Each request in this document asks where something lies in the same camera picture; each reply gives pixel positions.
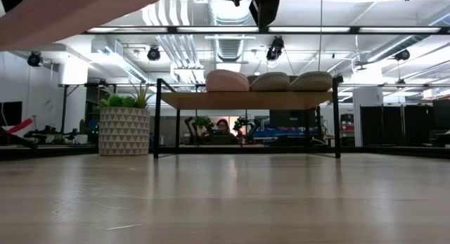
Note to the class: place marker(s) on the white triangle-patterned plant pot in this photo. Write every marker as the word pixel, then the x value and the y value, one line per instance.
pixel 123 131

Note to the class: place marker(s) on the black wall screen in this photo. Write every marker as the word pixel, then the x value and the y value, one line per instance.
pixel 12 112

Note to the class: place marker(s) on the background green plant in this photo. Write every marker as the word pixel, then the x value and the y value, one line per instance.
pixel 204 122

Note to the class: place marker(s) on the person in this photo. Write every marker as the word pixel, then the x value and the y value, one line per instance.
pixel 222 126

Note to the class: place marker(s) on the grey rubber slide sandal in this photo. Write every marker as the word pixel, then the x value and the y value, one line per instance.
pixel 312 82
pixel 270 83

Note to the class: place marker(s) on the wooden shelf with black legs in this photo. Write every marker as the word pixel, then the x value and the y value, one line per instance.
pixel 246 100

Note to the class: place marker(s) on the black ceiling spotlight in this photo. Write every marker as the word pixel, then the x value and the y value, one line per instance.
pixel 153 53
pixel 275 49
pixel 34 58
pixel 402 55

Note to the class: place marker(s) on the red bar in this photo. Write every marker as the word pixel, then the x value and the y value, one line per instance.
pixel 21 125

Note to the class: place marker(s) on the black right frame rails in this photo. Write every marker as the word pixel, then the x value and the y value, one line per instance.
pixel 386 150

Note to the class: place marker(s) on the pink rubber slide sandal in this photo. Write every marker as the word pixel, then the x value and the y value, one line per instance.
pixel 70 15
pixel 226 82

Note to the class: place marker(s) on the background black robot arm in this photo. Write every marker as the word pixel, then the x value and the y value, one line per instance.
pixel 246 126

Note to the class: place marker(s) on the black room divider panels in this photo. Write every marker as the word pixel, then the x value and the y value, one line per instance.
pixel 386 126

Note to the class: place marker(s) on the green succulent plant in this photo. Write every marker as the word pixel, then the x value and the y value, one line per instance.
pixel 121 101

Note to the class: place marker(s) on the black frame rails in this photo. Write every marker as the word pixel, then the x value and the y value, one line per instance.
pixel 42 152
pixel 386 150

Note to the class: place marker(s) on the black background monitor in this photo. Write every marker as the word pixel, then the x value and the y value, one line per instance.
pixel 292 118

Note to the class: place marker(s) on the overhead frame beam with lights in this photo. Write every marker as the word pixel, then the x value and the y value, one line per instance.
pixel 172 30

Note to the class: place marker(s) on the black left frame rails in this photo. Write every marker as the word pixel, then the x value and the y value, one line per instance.
pixel 42 152

